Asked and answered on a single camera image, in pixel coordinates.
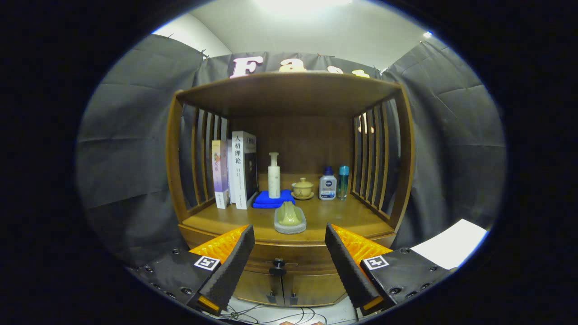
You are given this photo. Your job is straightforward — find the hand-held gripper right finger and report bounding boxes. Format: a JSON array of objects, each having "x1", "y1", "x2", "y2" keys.
[{"x1": 324, "y1": 223, "x2": 457, "y2": 318}]

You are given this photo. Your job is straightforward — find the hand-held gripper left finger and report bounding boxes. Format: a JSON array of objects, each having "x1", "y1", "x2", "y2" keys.
[{"x1": 129, "y1": 223, "x2": 256, "y2": 316}]

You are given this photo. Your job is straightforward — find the green handled grey sponge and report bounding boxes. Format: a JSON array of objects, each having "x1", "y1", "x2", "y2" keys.
[{"x1": 274, "y1": 201, "x2": 307, "y2": 235}]

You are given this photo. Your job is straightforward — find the wooden cabinet door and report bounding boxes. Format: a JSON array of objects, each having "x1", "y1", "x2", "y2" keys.
[
  {"x1": 282, "y1": 273, "x2": 348, "y2": 307},
  {"x1": 233, "y1": 269, "x2": 284, "y2": 307}
]

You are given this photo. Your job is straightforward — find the wooden countertop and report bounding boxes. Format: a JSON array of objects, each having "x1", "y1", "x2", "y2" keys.
[{"x1": 181, "y1": 174, "x2": 396, "y2": 246}]

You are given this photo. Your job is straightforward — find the brown wooden cabinet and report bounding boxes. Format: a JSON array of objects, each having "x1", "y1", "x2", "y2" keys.
[{"x1": 166, "y1": 71, "x2": 416, "y2": 308}]

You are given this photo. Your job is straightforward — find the blue folded cloth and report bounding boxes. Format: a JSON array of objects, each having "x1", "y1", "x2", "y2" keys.
[{"x1": 252, "y1": 190, "x2": 295, "y2": 209}]

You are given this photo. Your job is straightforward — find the white bottle with blue cap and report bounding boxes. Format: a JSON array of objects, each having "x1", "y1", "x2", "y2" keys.
[{"x1": 318, "y1": 166, "x2": 337, "y2": 201}]

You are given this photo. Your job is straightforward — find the teal clear bottle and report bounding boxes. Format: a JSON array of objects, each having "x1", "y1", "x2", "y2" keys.
[{"x1": 337, "y1": 165, "x2": 350, "y2": 201}]

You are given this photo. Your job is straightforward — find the yellow lidded teacup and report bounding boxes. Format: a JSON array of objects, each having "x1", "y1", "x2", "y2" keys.
[{"x1": 291, "y1": 177, "x2": 314, "y2": 198}]

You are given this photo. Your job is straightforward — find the purple book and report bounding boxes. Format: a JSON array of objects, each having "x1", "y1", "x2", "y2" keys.
[{"x1": 211, "y1": 139, "x2": 230, "y2": 209}]

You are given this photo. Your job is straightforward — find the white book with portrait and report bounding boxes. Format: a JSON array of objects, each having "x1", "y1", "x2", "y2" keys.
[{"x1": 230, "y1": 130, "x2": 259, "y2": 210}]

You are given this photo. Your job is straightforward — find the white pump bottle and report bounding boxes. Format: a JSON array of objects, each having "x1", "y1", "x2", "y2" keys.
[{"x1": 267, "y1": 152, "x2": 281, "y2": 200}]

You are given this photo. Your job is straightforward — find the white board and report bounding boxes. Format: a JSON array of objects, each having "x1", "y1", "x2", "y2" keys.
[{"x1": 410, "y1": 219, "x2": 488, "y2": 270}]

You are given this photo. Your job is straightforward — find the black floor cables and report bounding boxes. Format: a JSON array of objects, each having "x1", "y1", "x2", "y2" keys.
[{"x1": 224, "y1": 302, "x2": 328, "y2": 325}]

